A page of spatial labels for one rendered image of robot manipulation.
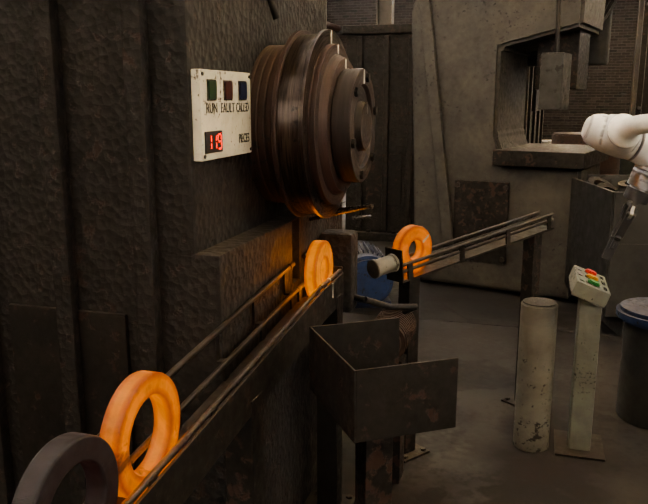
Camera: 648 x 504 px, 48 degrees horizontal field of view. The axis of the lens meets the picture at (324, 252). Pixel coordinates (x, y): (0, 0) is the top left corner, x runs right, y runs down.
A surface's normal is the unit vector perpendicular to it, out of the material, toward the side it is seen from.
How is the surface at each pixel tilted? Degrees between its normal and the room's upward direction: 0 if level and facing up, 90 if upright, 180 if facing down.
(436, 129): 90
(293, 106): 78
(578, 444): 90
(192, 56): 90
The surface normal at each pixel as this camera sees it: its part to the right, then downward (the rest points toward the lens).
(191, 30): 0.96, 0.06
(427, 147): -0.51, 0.18
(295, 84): -0.25, -0.25
